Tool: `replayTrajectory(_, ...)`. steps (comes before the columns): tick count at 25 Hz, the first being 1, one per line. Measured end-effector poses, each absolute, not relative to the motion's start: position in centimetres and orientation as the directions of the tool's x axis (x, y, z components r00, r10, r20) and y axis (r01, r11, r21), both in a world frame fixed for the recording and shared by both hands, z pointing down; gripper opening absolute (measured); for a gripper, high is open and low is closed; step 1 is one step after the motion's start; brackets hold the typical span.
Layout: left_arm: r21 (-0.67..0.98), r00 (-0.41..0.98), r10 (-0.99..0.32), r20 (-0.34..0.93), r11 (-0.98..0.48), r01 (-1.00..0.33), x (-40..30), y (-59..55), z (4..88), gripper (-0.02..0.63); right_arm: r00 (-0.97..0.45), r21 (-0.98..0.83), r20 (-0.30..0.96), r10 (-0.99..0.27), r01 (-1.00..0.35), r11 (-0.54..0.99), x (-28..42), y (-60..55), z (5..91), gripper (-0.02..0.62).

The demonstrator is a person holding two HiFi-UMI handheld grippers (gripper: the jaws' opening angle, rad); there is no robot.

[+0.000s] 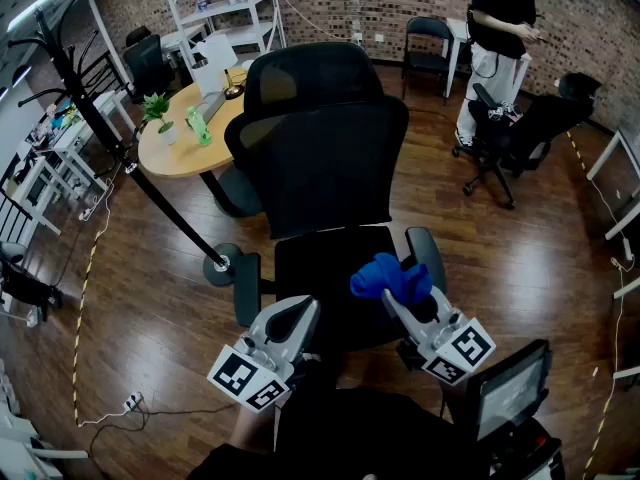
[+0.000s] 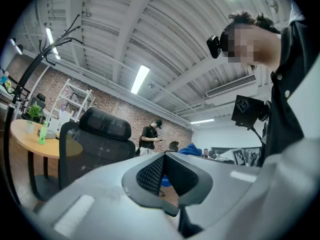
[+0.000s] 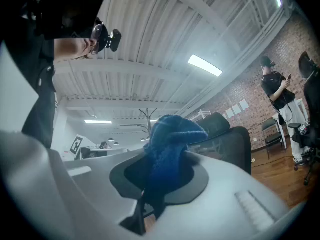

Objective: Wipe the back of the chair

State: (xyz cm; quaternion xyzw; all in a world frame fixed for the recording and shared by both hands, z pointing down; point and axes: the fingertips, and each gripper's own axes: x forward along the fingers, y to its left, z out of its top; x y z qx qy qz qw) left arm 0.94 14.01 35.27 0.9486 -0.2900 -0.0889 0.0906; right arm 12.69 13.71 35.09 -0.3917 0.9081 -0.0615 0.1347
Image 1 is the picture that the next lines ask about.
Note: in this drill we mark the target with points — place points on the grey box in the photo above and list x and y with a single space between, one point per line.
212 108

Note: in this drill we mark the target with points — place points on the small potted green plant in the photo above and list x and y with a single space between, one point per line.
157 110

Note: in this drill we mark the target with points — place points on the white shade brass lamp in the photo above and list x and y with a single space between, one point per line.
212 60

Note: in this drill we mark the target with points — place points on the black mesh chair headrest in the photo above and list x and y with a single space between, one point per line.
310 75

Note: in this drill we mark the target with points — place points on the white frame desk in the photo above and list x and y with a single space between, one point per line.
615 163

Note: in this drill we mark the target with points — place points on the ceiling light panel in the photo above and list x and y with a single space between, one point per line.
45 0

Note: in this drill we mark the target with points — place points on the spare grey gripper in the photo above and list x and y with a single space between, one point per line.
505 111

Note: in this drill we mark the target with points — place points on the person's left forearm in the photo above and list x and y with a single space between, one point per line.
250 430

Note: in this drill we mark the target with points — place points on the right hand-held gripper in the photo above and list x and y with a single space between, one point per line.
440 340

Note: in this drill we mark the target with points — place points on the person's black shirt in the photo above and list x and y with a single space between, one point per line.
360 433

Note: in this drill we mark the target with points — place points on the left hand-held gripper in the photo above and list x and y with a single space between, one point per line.
260 363

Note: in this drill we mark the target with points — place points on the black chair seat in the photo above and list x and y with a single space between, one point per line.
320 273

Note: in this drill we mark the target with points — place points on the green plastic bottle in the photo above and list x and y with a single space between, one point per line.
199 128

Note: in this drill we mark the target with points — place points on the reclined black office chair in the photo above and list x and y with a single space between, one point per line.
545 128

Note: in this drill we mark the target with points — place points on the black metal railing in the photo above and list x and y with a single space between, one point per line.
15 218

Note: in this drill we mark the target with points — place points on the white wall outlet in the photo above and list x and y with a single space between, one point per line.
379 38

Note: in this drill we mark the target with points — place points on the cluttered white desk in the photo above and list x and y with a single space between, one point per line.
60 143

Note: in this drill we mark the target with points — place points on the black floor equipment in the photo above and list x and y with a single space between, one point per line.
25 283

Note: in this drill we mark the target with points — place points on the black folding chair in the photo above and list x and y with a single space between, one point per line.
427 43

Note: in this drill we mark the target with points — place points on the black coat rack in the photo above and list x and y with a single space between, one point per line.
150 188

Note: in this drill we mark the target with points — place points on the white plastic chairs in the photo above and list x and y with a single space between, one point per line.
20 443

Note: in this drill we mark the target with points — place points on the black mesh office chair back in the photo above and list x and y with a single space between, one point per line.
320 168

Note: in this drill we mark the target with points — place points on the black chest-mounted screen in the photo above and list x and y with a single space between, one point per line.
505 393

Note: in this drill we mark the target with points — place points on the blue cloth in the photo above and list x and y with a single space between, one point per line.
385 278

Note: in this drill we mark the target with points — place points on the white power strip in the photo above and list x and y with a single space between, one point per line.
133 401
86 214

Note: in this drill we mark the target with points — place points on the black chair armrest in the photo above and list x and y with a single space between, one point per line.
247 288
425 253

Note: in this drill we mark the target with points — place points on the round wooden table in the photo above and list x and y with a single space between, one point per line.
180 153

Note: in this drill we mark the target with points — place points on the white metal shelf unit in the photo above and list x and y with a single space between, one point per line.
225 5

